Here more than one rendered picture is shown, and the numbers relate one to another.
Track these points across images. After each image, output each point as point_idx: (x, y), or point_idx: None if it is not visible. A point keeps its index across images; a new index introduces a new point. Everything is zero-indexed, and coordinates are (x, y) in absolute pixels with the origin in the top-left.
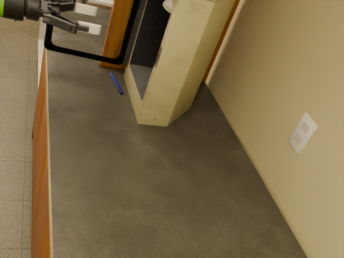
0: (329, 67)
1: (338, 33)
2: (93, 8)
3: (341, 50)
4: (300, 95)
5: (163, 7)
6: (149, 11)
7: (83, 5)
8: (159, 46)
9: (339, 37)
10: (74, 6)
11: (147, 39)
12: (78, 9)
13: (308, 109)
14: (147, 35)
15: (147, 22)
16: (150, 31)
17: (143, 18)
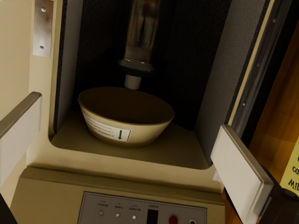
0: (9, 58)
1: (23, 90)
2: (215, 162)
3: (8, 77)
4: (25, 15)
5: (216, 96)
6: (229, 93)
7: (229, 192)
8: (238, 2)
9: (18, 87)
10: (263, 209)
11: (248, 15)
12: (248, 184)
13: (2, 6)
14: (244, 27)
15: (237, 64)
16: (239, 39)
17: (239, 74)
